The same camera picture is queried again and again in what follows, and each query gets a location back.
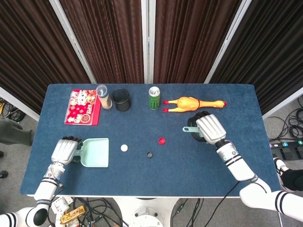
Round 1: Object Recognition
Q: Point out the yellow snack wrapper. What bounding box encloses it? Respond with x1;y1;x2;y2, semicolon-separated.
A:
59;205;86;225

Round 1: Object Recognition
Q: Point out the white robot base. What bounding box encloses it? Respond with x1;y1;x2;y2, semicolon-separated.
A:
113;197;182;227

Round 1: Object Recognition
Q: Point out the red spiral notebook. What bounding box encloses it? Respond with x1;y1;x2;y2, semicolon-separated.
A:
63;89;102;126

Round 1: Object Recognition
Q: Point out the green drink can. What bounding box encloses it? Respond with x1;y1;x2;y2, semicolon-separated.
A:
148;87;161;110

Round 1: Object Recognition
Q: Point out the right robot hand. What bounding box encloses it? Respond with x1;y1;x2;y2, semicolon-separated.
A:
187;111;227;144

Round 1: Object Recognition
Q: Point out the mint green hand brush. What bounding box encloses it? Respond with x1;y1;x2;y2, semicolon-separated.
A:
182;126;202;138

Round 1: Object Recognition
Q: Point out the yellow rubber chicken toy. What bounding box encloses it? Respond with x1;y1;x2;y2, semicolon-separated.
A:
162;96;227;113

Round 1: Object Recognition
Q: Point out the white black sneaker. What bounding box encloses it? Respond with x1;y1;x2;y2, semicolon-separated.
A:
273;157;294;192

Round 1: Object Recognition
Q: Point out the mint green dustpan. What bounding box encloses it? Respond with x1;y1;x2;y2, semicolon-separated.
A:
75;138;110;168

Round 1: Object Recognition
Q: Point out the blue table cloth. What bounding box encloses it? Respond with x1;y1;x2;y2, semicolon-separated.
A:
20;83;283;197

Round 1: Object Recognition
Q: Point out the black mesh pen cup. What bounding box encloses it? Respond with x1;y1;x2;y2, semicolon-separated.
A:
112;88;131;112

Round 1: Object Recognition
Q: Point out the clear tube with tan contents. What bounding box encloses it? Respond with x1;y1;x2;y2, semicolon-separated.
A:
96;84;113;110

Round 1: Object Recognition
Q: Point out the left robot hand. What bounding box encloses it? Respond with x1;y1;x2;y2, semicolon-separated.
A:
51;135;83;166

